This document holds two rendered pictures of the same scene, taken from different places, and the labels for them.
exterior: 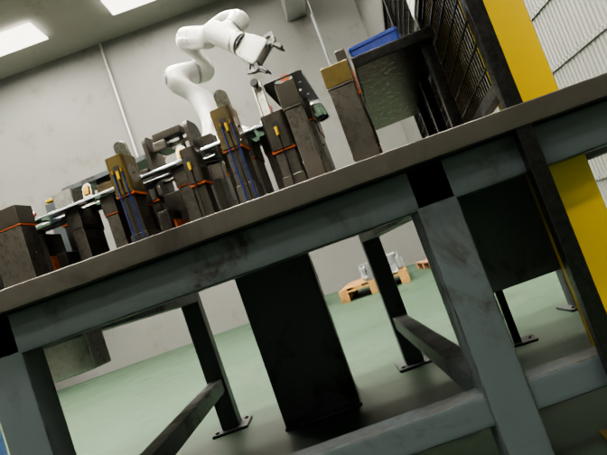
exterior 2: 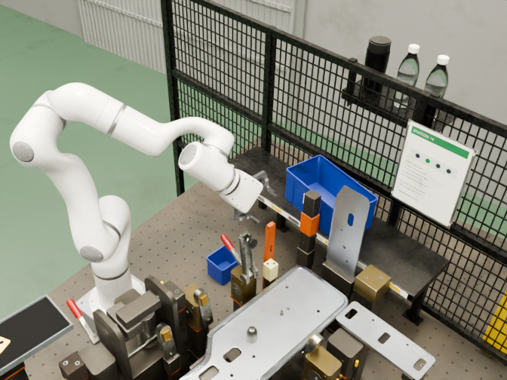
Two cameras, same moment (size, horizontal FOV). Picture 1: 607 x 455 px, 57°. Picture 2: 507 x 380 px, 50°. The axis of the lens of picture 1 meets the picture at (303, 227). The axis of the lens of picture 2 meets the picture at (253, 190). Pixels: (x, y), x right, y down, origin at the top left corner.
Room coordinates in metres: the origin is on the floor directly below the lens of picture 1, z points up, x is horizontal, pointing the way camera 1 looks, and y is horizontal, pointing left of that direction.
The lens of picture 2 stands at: (1.22, 0.92, 2.33)
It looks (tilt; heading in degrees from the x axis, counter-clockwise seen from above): 40 degrees down; 305
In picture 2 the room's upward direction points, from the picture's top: 2 degrees clockwise
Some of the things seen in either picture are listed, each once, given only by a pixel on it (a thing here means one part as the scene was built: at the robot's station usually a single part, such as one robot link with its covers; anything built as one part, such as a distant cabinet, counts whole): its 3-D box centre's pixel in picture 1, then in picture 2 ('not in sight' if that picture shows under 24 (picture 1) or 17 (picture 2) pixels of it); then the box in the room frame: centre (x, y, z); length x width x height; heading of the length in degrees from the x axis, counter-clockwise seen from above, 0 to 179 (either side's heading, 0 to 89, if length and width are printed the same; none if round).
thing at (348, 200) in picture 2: (323, 48); (345, 234); (1.67, -0.24, 1.17); 0.12 x 0.01 x 0.34; 170
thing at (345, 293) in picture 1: (373, 274); not in sight; (7.61, -0.67, 0.19); 1.40 x 0.95 x 0.39; 175
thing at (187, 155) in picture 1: (204, 197); not in sight; (1.58, 0.24, 0.84); 0.10 x 0.05 x 0.29; 170
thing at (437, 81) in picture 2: not in sight; (435, 87); (1.62, -0.62, 1.53); 0.07 x 0.07 x 0.20
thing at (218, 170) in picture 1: (226, 190); (175, 335); (1.98, 0.22, 0.91); 0.07 x 0.05 x 0.42; 170
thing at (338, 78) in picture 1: (356, 126); (364, 313); (1.56, -0.24, 0.88); 0.08 x 0.08 x 0.36; 80
